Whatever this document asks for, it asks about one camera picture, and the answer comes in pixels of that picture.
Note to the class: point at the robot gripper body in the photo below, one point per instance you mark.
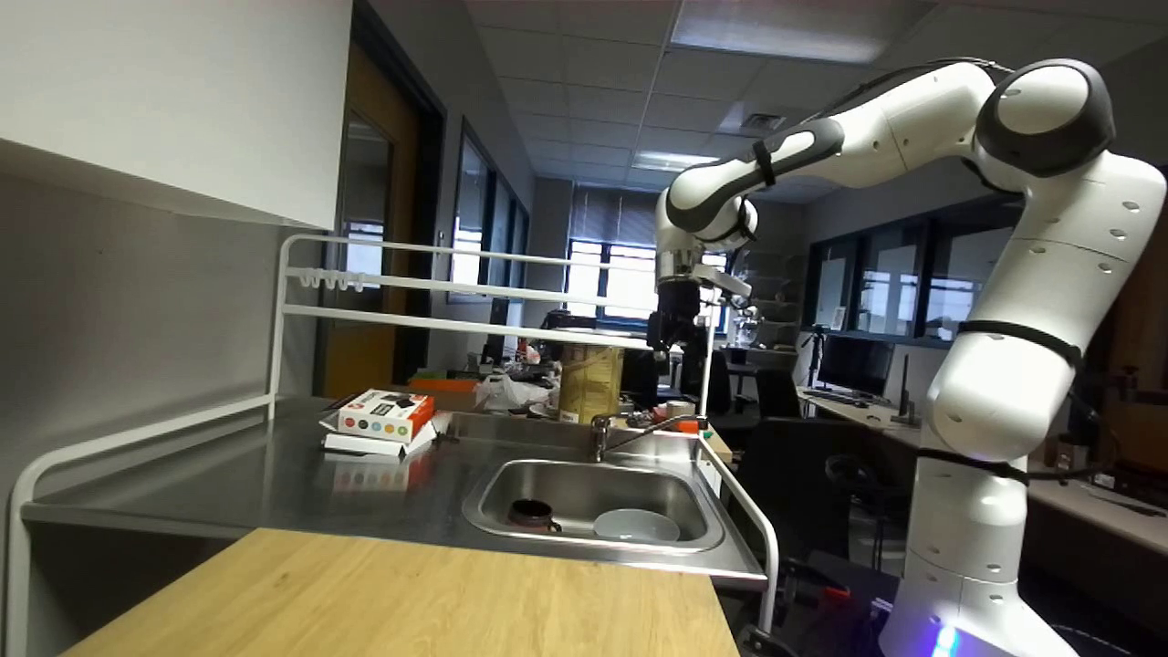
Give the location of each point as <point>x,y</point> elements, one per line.
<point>680,292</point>

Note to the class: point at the flat white box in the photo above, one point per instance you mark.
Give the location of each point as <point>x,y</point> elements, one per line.
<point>376,447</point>

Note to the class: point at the colourful printed box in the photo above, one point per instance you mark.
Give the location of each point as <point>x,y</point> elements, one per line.
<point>387,412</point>

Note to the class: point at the white plastic bag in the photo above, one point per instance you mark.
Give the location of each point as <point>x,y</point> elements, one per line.
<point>513,391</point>

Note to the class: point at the white plate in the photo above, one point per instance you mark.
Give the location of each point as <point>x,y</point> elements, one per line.
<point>638,523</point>

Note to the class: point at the stainless steel sink counter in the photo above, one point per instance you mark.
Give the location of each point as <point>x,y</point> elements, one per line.
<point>368,478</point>

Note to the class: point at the white tubular metal rack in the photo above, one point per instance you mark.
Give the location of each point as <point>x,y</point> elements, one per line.
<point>402,284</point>

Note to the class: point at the large ceiling light panel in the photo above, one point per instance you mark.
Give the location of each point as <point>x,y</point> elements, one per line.
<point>779,31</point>

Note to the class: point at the white wall cabinet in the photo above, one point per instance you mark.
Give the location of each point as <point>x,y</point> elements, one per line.
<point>171,97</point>

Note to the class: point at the small ceiling light panel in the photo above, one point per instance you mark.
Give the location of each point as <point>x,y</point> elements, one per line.
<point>666,160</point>

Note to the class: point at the small orange box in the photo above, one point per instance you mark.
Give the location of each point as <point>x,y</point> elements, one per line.
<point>447,389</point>

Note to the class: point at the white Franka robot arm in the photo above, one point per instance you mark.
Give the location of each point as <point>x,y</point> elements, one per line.
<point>1033,305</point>

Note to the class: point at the wooden door with window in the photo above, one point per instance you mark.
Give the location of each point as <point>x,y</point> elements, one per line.
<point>371,243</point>

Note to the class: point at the brown mug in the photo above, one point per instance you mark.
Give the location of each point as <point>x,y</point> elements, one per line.
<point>534,516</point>

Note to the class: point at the chrome faucet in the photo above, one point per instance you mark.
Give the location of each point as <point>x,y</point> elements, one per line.
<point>622,440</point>

